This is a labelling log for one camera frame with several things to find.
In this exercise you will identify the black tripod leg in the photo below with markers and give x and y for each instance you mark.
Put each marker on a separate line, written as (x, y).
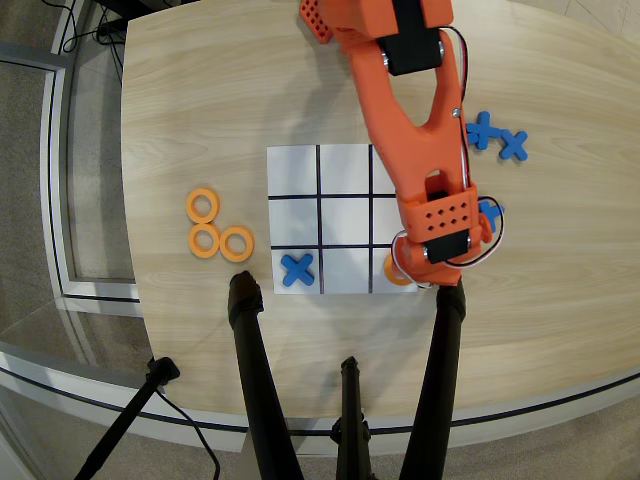
(440, 360)
(255, 360)
(351, 415)

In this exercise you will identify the thin black stand pole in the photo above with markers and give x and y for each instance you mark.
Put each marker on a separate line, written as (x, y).
(130, 410)

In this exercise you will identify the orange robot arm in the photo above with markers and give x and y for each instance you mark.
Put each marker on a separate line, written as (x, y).
(405, 130)

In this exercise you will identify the grey metal floor frame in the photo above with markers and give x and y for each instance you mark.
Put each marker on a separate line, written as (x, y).
(55, 200)

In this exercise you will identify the blue foam cross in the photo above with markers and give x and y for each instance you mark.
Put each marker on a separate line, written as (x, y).
(484, 129)
(513, 145)
(492, 212)
(298, 270)

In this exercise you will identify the white tic-tac-toe grid paper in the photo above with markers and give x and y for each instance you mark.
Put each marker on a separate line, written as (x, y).
(345, 220)

